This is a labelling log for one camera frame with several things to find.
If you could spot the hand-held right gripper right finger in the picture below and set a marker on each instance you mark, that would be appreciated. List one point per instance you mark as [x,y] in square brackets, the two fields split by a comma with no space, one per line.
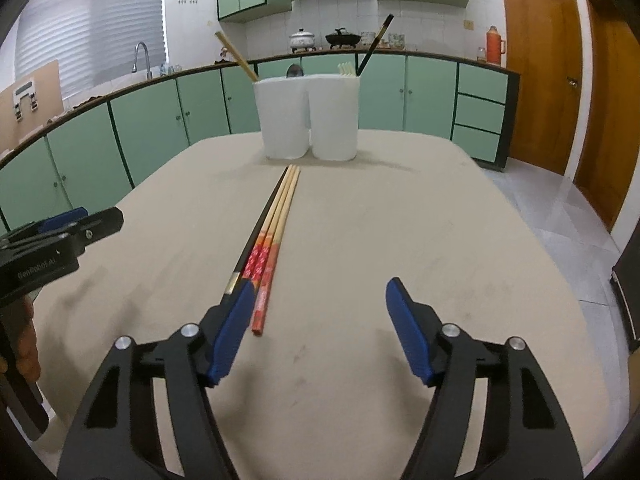
[410,330]

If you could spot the bottles beside sink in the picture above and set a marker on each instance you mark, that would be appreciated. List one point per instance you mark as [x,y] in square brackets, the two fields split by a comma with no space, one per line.
[170,69]

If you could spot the white window blind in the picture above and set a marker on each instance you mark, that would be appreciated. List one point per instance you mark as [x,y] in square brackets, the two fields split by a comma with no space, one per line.
[75,35]

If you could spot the green lower kitchen cabinets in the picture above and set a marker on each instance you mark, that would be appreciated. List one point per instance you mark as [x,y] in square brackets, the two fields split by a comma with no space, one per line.
[150,120]

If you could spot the black appliance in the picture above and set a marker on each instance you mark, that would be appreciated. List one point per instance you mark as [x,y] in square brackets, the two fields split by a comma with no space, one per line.
[627,300]

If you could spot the metal kitchen faucet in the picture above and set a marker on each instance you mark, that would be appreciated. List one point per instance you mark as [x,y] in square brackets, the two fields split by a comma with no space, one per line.
[149,62]

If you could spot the white cooking pot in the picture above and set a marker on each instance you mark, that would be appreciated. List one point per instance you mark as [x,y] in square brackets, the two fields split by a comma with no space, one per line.
[302,40]

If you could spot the cardboard box with label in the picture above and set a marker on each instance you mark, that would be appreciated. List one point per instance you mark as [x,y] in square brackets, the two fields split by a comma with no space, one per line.
[47,90]

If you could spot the white double utensil holder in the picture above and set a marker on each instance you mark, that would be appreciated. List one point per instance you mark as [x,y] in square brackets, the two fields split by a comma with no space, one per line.
[285,120]

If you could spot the black wok with lid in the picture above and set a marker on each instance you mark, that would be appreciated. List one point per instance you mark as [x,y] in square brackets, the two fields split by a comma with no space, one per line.
[342,38]

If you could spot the plain wooden door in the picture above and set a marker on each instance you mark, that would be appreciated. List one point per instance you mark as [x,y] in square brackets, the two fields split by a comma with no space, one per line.
[607,110]

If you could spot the white fork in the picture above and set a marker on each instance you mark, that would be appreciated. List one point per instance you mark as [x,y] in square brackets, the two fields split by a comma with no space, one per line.
[345,70]

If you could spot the metal cup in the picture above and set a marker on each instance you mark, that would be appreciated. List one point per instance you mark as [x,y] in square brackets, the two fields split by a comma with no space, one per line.
[367,39]

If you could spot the patterned mug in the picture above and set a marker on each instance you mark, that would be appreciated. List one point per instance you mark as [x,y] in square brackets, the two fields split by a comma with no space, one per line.
[396,41]

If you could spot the metal spoon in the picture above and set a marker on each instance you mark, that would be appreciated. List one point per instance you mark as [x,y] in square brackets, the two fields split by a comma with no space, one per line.
[295,72]

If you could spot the black chopstick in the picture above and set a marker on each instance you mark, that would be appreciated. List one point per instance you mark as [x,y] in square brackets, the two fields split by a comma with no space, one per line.
[255,237]
[371,50]

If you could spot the white bracket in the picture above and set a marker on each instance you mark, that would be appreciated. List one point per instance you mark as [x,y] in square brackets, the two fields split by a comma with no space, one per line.
[25,91]

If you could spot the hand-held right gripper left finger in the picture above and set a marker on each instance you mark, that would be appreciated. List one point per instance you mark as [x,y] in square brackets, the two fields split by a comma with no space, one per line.
[232,330]

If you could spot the small glass jar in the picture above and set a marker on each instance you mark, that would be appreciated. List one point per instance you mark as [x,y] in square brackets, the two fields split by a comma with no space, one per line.
[481,54]

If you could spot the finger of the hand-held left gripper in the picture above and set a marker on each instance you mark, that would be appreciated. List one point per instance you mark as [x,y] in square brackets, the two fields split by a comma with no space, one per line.
[65,220]
[102,220]

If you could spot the orange thermos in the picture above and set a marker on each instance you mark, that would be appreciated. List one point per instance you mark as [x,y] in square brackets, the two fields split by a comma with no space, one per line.
[495,47]

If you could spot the red patterned chopstick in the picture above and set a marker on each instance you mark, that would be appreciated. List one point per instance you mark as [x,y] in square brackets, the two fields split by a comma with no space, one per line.
[265,285]
[256,260]

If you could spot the person's left hand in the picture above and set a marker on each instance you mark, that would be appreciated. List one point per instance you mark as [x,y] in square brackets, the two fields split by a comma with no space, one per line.
[26,345]

